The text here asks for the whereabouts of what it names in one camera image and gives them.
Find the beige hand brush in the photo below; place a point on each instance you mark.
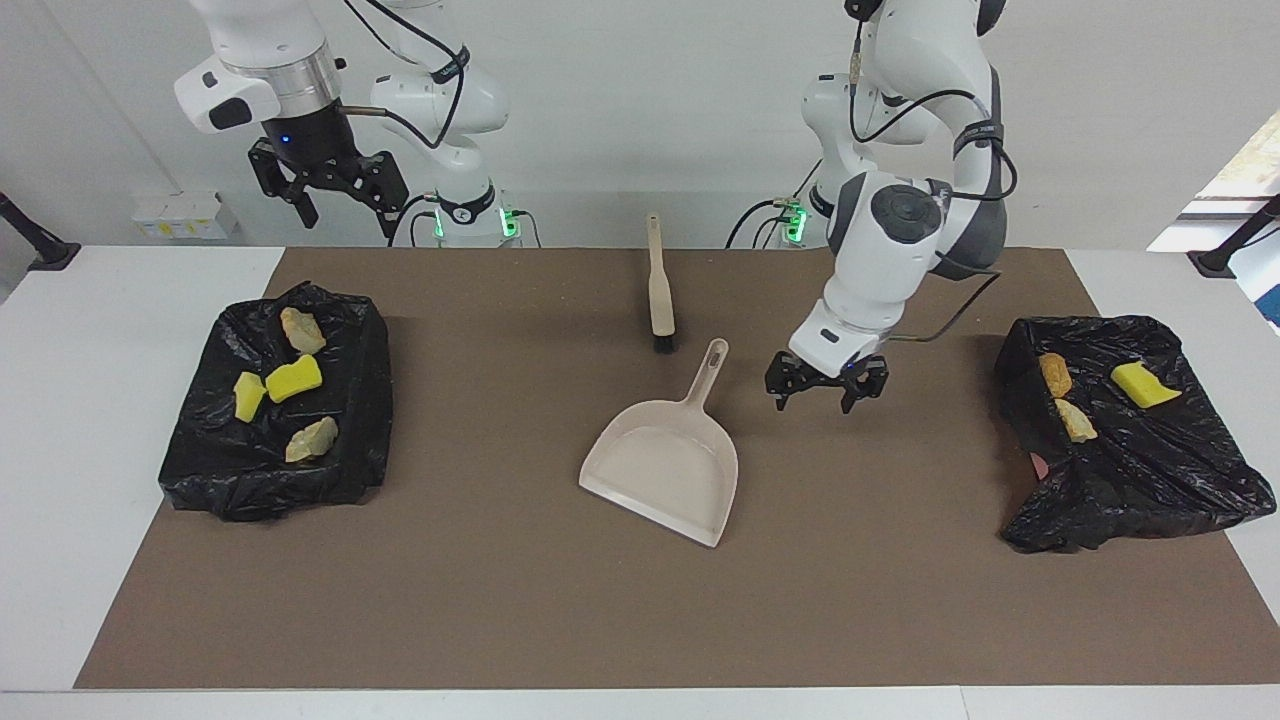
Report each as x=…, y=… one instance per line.
x=661, y=295

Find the yellow green sponge piece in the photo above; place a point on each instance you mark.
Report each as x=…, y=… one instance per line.
x=248, y=396

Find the orange crusted bread piece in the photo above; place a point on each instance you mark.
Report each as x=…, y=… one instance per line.
x=312, y=441

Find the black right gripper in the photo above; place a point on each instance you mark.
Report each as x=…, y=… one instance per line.
x=310, y=145

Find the brown fried croquette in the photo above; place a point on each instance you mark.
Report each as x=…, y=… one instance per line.
x=1055, y=375

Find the brown table mat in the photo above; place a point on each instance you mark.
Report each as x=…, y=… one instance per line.
x=850, y=620

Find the pink bin rim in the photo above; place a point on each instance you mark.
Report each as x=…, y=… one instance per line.
x=1038, y=466

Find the white wall socket box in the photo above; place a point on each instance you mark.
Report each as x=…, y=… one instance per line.
x=185, y=215

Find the black camera stand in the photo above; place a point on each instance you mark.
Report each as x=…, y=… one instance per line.
x=1220, y=260
x=45, y=252

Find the black trash bag bin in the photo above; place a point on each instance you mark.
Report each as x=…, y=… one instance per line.
x=340, y=480
x=1150, y=480

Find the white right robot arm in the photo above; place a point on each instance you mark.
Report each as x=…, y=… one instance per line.
x=270, y=60

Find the beige plastic dustpan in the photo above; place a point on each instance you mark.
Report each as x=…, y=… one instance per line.
x=670, y=460

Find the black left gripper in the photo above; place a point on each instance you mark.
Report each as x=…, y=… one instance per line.
x=828, y=375

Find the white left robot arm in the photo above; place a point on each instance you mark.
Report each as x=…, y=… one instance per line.
x=880, y=250

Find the pale bread chunk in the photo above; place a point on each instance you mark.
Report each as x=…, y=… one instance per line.
x=302, y=331
x=1076, y=421

